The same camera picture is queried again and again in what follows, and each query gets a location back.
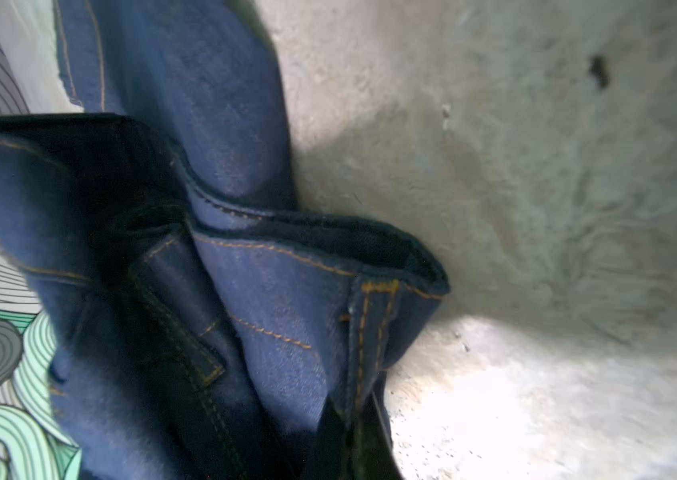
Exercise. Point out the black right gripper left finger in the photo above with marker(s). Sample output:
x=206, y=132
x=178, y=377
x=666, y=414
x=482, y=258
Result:
x=330, y=456

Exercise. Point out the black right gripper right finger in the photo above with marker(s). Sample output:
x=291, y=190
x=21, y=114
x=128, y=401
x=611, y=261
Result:
x=374, y=456

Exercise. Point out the dark blue denim trousers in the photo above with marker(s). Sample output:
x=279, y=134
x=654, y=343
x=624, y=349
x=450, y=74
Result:
x=166, y=309

